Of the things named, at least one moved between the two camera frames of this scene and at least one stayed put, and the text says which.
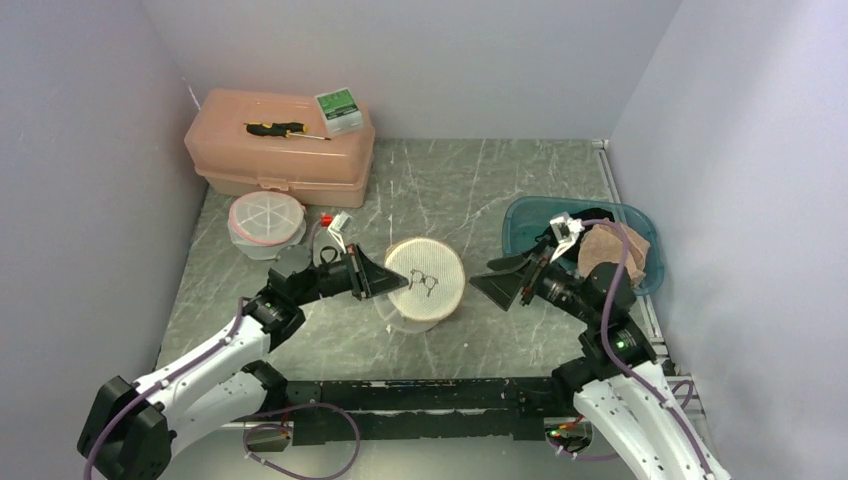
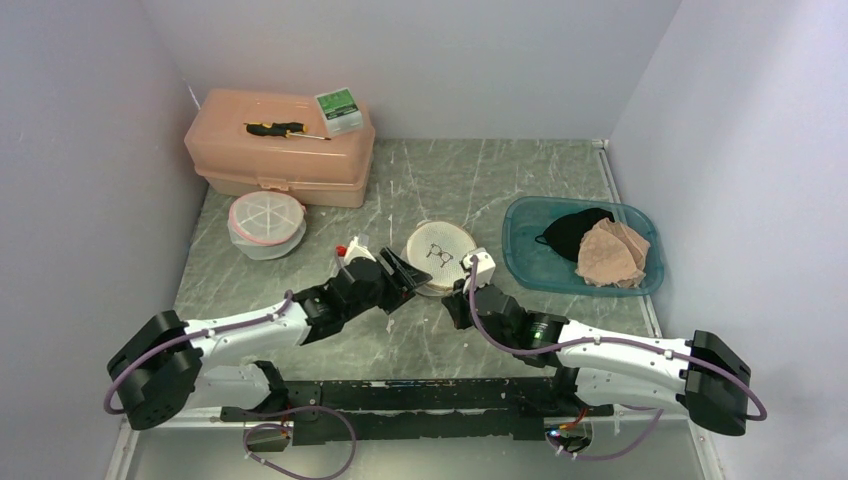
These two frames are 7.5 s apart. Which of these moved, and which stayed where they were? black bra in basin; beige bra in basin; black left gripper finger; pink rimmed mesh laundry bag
Moved: black left gripper finger
Stayed: pink rimmed mesh laundry bag; black bra in basin; beige bra in basin
